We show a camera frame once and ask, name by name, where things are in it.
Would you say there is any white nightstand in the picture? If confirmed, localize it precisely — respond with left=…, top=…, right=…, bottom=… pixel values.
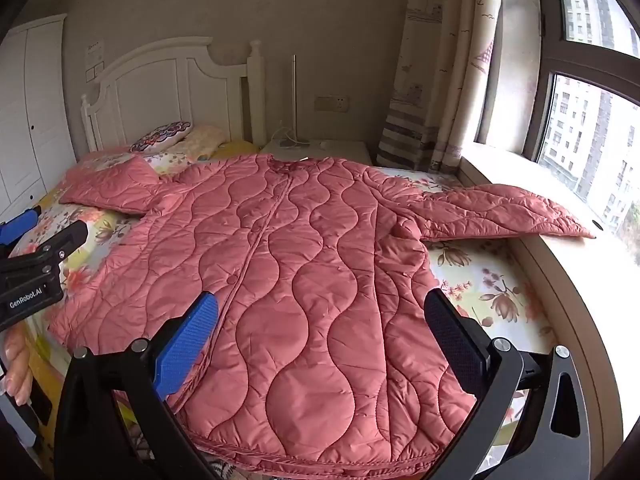
left=260, top=139, right=373, bottom=167

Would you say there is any white cable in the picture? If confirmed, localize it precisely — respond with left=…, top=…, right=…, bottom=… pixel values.
left=270, top=126, right=301, bottom=147

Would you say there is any beige pillow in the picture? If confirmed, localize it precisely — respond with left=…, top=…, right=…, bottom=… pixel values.
left=170, top=126, right=228, bottom=161

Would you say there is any white wardrobe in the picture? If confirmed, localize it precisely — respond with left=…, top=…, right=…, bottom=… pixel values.
left=0, top=14, right=78, bottom=221

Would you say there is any white wall notice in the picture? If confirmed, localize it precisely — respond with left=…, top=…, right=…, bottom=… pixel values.
left=84, top=39, right=106, bottom=83

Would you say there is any patterned cushion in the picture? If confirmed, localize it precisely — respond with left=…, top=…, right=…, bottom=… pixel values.
left=129, top=121, right=193, bottom=153

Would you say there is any bed with floral sheet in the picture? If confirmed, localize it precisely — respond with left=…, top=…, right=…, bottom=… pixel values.
left=10, top=152, right=558, bottom=480

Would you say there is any window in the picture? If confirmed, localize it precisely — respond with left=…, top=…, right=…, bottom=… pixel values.
left=475, top=0, right=640, bottom=241

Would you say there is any person's left hand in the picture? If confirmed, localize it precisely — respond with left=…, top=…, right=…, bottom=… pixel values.
left=1, top=332, right=37, bottom=407

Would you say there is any pink quilted coat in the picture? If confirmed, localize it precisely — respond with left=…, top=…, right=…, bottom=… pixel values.
left=49, top=152, right=598, bottom=468

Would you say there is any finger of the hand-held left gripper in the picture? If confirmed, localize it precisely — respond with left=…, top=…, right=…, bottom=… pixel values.
left=0, top=205, right=43, bottom=246
left=0, top=221, right=89, bottom=273

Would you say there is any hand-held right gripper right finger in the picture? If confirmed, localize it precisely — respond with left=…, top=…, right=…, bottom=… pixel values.
left=422, top=287, right=593, bottom=480

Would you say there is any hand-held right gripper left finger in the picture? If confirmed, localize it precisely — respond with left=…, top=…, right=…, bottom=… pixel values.
left=52, top=291, right=221, bottom=480

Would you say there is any window sill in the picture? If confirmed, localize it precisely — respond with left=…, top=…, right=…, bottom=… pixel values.
left=457, top=142, right=640, bottom=461

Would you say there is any yellow pillow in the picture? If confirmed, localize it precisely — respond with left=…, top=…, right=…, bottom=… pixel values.
left=210, top=140, right=261, bottom=161

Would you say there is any white wooden headboard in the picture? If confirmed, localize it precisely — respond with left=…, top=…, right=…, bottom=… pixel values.
left=80, top=36, right=266, bottom=153

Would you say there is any printed curtain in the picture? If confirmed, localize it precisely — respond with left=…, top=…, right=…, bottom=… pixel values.
left=376, top=0, right=506, bottom=173

